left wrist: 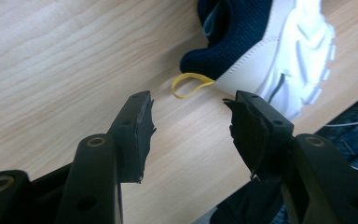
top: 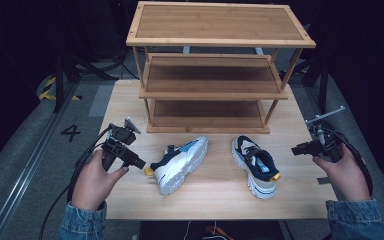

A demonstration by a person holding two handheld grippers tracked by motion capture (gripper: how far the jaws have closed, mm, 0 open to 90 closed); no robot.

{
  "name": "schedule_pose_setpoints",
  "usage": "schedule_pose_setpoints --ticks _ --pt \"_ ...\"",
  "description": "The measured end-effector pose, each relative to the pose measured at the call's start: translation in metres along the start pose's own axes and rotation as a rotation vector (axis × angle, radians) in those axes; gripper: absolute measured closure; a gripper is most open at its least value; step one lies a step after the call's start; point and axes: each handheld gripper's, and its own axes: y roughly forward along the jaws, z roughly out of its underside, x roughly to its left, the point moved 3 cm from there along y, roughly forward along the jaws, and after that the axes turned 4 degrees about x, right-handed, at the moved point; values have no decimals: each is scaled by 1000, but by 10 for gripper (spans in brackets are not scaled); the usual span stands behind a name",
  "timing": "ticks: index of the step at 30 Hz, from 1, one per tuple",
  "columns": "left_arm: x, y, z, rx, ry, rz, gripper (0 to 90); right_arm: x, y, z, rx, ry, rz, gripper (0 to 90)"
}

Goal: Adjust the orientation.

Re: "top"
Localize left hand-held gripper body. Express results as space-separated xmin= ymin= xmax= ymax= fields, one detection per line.
xmin=100 ymin=117 xmax=142 ymax=173

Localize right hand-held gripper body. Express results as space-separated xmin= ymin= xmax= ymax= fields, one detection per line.
xmin=304 ymin=105 xmax=346 ymax=164

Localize navy white sneaker blue lining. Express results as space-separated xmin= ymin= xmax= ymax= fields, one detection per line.
xmin=143 ymin=134 xmax=210 ymax=196

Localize navy white sneaker beige panels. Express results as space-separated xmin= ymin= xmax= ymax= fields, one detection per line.
xmin=230 ymin=134 xmax=282 ymax=200

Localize wooden three-tier shoe rack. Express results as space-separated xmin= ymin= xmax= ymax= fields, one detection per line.
xmin=125 ymin=0 xmax=317 ymax=135

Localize person's right hand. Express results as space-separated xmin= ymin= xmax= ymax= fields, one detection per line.
xmin=312 ymin=143 xmax=372 ymax=202

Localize person's left hand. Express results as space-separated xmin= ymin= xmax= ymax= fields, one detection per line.
xmin=71 ymin=149 xmax=130 ymax=212

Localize black metal stand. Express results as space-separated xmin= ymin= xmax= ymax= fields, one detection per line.
xmin=299 ymin=56 xmax=330 ymax=115
xmin=53 ymin=49 xmax=119 ymax=114

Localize yellow black hazard tape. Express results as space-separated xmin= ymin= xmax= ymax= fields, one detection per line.
xmin=38 ymin=76 xmax=83 ymax=102

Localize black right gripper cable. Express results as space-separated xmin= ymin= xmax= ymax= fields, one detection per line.
xmin=323 ymin=126 xmax=375 ymax=198

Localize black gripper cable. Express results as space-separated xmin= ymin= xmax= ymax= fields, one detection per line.
xmin=39 ymin=124 xmax=115 ymax=240
xmin=323 ymin=126 xmax=375 ymax=198

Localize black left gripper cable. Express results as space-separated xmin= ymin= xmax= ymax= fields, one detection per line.
xmin=39 ymin=124 xmax=115 ymax=240

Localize black floor cable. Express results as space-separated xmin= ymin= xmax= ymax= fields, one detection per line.
xmin=76 ymin=49 xmax=140 ymax=81

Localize thin white cable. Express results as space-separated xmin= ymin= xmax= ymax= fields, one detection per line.
xmin=183 ymin=220 xmax=222 ymax=240

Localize metal floor rail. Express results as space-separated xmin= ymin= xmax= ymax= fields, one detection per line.
xmin=0 ymin=83 xmax=79 ymax=240

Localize orange strap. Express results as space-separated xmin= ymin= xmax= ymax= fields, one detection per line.
xmin=205 ymin=225 xmax=235 ymax=240

